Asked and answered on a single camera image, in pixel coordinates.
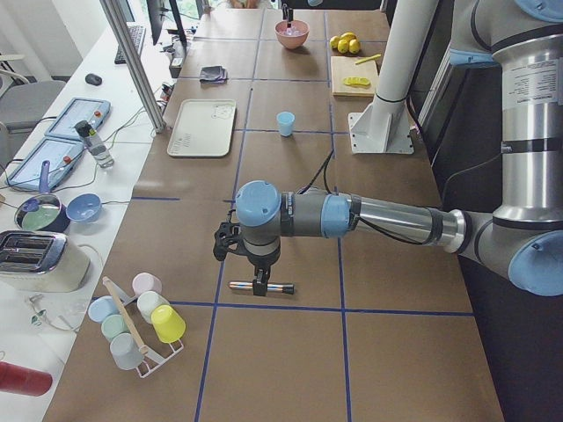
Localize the aluminium frame post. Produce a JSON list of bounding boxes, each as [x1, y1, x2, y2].
[[100, 0, 165, 134]]

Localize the blue teach pendant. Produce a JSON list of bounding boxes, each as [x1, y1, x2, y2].
[[45, 98, 111, 141], [4, 136, 85, 192]]

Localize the yellow plastic cup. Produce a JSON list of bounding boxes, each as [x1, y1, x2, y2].
[[150, 304, 186, 344]]

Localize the yellow lemon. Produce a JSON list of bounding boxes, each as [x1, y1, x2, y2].
[[337, 40, 349, 54], [329, 36, 340, 49], [348, 39, 362, 55], [340, 32, 357, 41]]

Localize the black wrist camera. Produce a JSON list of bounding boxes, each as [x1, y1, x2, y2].
[[213, 209, 247, 261]]

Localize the cream bear serving tray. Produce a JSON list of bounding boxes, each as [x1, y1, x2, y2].
[[167, 98, 237, 157]]

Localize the clear water bottle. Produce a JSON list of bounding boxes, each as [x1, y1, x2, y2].
[[74, 120, 114, 168]]

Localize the blue saucepan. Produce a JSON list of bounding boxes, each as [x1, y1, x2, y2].
[[14, 160, 70, 233]]

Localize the white plastic cup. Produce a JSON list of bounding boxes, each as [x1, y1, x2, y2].
[[136, 290, 170, 324]]

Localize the steel muddler with black tip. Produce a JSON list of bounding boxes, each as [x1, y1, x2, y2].
[[229, 280, 295, 295]]

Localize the pink bowl of ice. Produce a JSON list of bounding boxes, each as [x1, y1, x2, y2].
[[274, 20, 310, 49]]

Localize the yellow-green plastic knife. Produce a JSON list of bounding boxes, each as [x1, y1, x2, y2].
[[355, 54, 382, 65]]

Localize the black keyboard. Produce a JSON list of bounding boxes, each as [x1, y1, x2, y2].
[[113, 25, 147, 65]]

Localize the wooden cutting board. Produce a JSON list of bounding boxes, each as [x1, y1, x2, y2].
[[331, 56, 379, 97]]

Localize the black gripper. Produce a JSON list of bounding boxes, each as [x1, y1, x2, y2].
[[247, 251, 279, 296]]

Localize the grey folded cloth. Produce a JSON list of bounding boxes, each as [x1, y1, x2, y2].
[[199, 65, 228, 84]]

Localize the green plastic cup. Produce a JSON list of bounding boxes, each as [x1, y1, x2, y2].
[[101, 314, 129, 343]]

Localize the red bottle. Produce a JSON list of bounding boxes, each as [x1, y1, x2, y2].
[[1, 361, 53, 397]]

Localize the white wire cup rack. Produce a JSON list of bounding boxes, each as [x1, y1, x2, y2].
[[102, 276, 185, 379]]

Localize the blue bowl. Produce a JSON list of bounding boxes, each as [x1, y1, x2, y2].
[[66, 193, 102, 223]]

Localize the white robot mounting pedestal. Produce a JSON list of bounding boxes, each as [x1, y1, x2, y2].
[[348, 0, 439, 154]]

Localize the grey plastic cup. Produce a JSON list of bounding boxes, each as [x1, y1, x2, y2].
[[109, 332, 143, 370]]

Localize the light blue plastic cup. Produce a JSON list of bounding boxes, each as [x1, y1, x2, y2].
[[276, 111, 296, 137]]

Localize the black computer mouse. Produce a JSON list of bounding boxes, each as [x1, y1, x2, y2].
[[84, 73, 103, 86]]

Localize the blue plastic cup on rack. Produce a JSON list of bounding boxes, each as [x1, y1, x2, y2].
[[87, 295, 120, 324]]

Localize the lemon slices stack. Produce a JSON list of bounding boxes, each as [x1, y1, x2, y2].
[[342, 76, 371, 87]]

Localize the pink plastic cup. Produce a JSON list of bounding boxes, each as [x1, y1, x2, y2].
[[132, 273, 163, 297]]

